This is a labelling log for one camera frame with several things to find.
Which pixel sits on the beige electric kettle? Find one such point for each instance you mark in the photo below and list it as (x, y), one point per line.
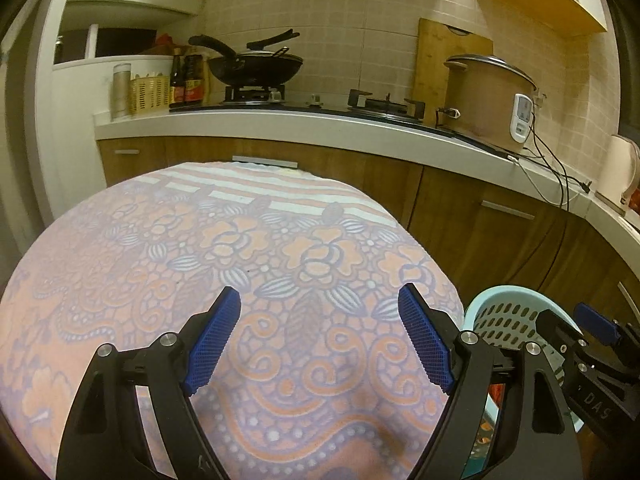
(617, 170)

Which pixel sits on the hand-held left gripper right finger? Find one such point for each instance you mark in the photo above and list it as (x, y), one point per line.
(425, 345)

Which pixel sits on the black gas stove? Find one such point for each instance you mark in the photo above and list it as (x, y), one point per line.
(385, 106)

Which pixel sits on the wooden cutting board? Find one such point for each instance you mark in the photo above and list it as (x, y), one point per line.
(435, 60)

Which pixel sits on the light blue plastic basket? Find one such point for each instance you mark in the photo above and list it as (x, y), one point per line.
(505, 320)

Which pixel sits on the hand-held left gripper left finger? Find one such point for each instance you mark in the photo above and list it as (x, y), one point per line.
(212, 342)

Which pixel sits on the yellow woven basket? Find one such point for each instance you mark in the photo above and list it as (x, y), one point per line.
(150, 96)

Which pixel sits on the black wok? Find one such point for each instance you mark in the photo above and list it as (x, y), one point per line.
(255, 70)

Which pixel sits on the dark sauce bottle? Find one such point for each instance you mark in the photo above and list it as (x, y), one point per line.
(177, 87)
(194, 85)

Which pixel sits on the beige rice cooker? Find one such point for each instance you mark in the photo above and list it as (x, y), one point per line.
(480, 105)

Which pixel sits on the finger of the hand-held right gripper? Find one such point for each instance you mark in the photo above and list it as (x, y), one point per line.
(595, 322)
(560, 332)

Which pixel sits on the floral tablecloth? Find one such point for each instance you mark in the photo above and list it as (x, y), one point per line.
(300, 210)

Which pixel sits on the silver cylindrical flask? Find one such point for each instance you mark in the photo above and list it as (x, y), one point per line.
(121, 95)

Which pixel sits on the wooden kitchen counter cabinet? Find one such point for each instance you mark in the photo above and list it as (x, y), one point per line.
(300, 121)

